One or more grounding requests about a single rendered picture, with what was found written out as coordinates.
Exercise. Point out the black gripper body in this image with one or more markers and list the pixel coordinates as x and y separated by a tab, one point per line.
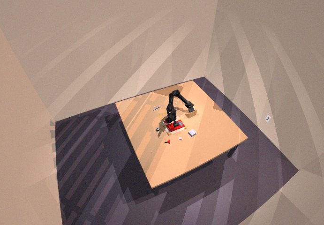
175	123

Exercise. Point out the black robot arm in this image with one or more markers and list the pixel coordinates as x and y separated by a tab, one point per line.
170	107

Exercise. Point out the white cube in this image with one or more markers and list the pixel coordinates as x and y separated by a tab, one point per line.
192	132

